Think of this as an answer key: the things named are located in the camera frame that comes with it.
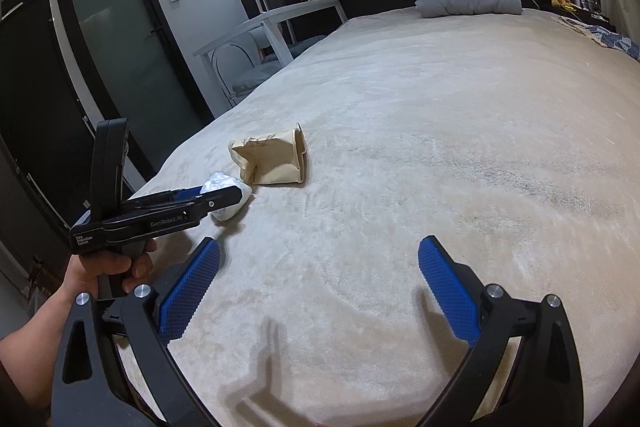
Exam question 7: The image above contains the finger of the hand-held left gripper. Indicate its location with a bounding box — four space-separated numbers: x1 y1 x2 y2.
132 187 205 205
122 185 242 216

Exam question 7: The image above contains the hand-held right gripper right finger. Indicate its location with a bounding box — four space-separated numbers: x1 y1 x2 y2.
417 235 585 427

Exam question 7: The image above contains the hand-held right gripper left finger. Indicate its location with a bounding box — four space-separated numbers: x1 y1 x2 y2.
52 237 222 427

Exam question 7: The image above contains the white plastic bag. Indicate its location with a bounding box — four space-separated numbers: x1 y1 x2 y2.
200 171 252 223

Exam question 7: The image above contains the person's left forearm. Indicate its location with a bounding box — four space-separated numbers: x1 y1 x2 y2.
0 279 77 403

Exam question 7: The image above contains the person's left hand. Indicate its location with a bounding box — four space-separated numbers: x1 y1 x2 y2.
62 249 156 296

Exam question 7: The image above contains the brown paper bag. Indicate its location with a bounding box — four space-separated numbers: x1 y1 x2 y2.
228 123 308 185

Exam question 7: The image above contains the white chair grey cushion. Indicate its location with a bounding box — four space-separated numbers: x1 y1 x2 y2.
211 41 283 108
254 0 328 60

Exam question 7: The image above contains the black wardrobe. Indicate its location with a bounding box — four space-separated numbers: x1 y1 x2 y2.
0 0 126 230

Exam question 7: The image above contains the bed with beige blanket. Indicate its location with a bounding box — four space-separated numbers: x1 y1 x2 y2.
117 7 640 427

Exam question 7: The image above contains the frosted glass door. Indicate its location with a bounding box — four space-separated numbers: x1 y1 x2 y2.
51 0 213 180

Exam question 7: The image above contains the white desk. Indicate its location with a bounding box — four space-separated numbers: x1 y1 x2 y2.
193 0 347 108

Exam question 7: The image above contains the blue patterned cloth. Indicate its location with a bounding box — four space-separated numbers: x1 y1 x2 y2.
555 14 640 60

